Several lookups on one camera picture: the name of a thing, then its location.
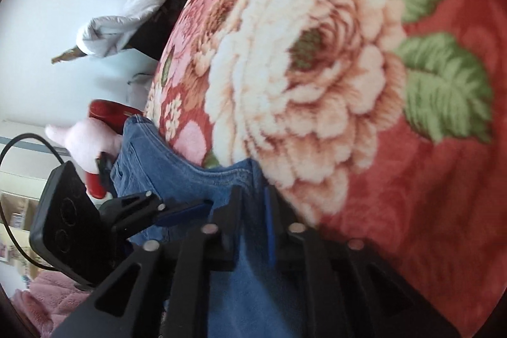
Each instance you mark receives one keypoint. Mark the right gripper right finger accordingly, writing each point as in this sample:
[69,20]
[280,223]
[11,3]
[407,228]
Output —
[349,290]

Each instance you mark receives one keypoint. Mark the white puffy jacket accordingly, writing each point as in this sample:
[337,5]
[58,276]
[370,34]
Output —
[105,36]

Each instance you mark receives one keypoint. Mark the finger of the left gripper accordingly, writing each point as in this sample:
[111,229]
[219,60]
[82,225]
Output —
[182,213]
[131,213]

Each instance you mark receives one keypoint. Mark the red floral bed blanket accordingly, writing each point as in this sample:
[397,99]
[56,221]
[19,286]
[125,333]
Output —
[376,119]

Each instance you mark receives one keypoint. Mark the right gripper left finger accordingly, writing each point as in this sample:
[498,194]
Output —
[162,290]

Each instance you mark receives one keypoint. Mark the wooden chair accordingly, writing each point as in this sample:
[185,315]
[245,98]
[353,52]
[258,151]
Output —
[149,39]

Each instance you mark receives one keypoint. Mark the red cylindrical object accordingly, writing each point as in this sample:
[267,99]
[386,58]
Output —
[114,115]

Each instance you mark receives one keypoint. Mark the pink fleece right sleeve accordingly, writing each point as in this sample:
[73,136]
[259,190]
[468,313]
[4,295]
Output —
[50,298]

